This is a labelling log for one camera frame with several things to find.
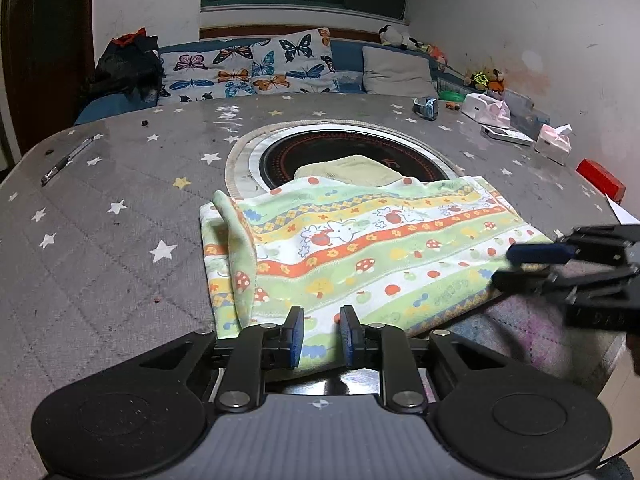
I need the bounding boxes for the butterfly pattern pillow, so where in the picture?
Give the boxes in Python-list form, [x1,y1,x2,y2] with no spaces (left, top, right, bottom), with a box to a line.
[157,27,340,104]

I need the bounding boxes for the white pink plastic bag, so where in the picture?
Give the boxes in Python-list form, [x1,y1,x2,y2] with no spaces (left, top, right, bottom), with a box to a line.
[460,93,511,128]

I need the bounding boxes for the red plastic stool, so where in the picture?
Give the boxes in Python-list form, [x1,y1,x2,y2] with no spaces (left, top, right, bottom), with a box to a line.
[576,159,626,205]

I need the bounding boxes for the black clothes pile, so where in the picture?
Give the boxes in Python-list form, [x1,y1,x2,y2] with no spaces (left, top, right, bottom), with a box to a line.
[89,27,165,105]

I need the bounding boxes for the grey cushion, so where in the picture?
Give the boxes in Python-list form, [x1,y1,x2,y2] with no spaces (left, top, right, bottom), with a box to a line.
[362,47,437,98]

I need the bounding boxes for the colourful patterned baby garment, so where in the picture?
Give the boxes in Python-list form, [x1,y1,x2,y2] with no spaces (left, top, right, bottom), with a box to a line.
[200,174,542,376]

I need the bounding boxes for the blue sofa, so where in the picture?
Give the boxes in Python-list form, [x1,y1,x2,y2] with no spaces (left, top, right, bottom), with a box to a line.
[77,27,447,124]

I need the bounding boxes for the pink tissue pack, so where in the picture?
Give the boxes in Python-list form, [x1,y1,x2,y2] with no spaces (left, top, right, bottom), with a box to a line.
[534,124,573,165]

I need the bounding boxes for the black white plush toy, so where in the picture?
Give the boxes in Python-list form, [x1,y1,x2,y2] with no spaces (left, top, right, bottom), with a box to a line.
[378,25,423,51]

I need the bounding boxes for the round induction cooker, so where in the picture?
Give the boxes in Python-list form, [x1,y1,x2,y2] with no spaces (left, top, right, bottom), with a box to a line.
[224,119,463,198]

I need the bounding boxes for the green bowl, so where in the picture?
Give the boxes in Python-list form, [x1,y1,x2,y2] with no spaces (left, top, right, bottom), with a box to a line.
[438,90,465,103]

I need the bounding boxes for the white paper sheet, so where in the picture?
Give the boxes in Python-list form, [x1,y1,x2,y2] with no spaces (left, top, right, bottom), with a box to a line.
[605,196,640,226]

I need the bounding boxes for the dark wooden door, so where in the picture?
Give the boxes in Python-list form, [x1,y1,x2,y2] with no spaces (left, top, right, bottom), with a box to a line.
[1,0,94,153]

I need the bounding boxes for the white remote control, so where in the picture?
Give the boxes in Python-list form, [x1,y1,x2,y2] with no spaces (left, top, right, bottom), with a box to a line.
[482,125,535,146]

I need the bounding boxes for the black pen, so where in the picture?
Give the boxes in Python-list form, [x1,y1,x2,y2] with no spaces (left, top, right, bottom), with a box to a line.
[40,136,96,186]

